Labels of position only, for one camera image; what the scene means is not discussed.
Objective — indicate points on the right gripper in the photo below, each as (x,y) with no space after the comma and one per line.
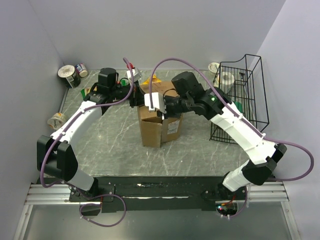
(168,113)

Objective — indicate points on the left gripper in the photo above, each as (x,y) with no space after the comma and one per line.
(137,97)

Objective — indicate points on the brown cardboard box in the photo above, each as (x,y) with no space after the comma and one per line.
(153,129)

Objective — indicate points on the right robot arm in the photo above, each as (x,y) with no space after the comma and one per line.
(216,106)

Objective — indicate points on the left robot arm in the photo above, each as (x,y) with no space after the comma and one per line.
(55,154)

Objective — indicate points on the yellow Lays chips bag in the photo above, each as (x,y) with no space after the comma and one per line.
(154,79)

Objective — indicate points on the green Chuba chips bag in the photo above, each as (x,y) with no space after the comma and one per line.
(85,93)

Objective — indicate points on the white cup behind basket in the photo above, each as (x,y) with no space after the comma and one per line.
(213,67)

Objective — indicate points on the white cup in basket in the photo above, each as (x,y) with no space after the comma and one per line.
(225,81)

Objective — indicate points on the blue white can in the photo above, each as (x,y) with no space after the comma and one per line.
(81,70)

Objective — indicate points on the green object in basket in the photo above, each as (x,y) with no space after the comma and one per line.
(239,106)

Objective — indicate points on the dark cup white lid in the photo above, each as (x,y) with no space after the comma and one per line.
(69,76)

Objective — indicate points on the orange white cup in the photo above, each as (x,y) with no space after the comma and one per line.
(57,120)

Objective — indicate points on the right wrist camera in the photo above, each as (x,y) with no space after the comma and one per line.
(155,102)

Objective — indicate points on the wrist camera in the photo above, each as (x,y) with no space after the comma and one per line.
(155,102)
(133,72)

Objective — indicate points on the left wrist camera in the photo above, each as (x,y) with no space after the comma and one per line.
(133,72)

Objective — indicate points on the black wire basket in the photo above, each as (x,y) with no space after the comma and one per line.
(243,81)

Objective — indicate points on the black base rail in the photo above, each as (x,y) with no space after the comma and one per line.
(151,193)

